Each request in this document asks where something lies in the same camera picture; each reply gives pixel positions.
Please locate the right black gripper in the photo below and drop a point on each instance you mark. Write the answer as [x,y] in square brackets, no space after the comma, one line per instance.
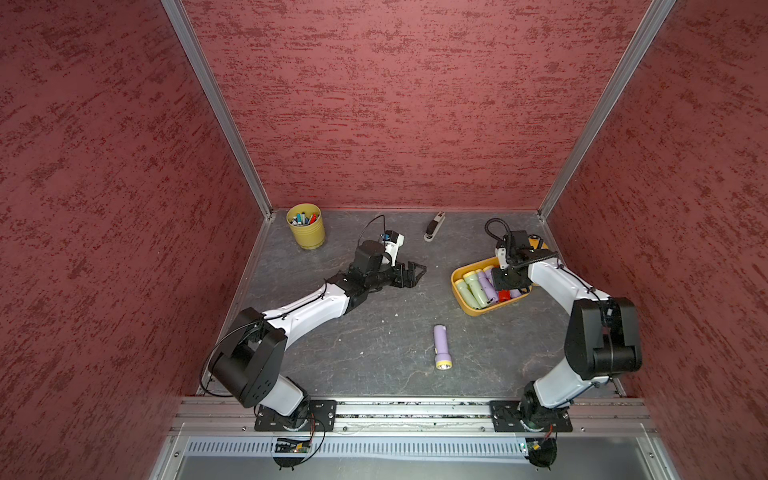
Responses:
[499,283]

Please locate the yellow storage box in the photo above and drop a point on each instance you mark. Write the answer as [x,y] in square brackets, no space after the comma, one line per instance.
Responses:
[458,275]

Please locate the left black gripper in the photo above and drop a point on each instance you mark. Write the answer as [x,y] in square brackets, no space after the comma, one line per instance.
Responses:
[410,281]

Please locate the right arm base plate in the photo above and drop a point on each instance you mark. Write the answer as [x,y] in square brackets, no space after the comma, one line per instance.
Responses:
[512,417]

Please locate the purple flashlight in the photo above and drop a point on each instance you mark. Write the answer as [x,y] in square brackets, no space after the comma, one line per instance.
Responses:
[487,287]
[443,359]

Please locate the black beige stapler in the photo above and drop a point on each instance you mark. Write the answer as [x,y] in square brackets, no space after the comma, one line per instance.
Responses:
[434,226]

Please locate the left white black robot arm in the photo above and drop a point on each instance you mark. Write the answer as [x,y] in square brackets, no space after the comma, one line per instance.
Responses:
[247,361]

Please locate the orange plush toy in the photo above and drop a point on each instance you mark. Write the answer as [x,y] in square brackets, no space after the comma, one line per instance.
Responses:
[537,243]

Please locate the purple flashlight front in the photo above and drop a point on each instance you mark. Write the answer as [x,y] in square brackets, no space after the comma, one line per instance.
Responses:
[443,359]

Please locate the aluminium front rail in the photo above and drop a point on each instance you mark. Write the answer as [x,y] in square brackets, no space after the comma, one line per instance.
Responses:
[425,416]

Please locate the yellow pen cup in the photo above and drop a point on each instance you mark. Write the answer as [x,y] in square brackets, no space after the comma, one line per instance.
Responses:
[307,237]

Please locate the green flashlight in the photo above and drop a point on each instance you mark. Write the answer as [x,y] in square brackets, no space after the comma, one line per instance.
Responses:
[472,280]
[465,294]

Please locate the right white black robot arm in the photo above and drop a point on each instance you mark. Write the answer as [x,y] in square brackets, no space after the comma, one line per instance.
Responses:
[602,338]

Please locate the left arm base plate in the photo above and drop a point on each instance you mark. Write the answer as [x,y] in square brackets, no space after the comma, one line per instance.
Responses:
[310,415]

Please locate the markers in cup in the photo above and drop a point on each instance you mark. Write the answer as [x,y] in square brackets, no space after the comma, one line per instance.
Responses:
[304,219]

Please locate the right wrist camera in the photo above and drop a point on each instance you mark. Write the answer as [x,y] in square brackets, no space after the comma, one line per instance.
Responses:
[500,252]

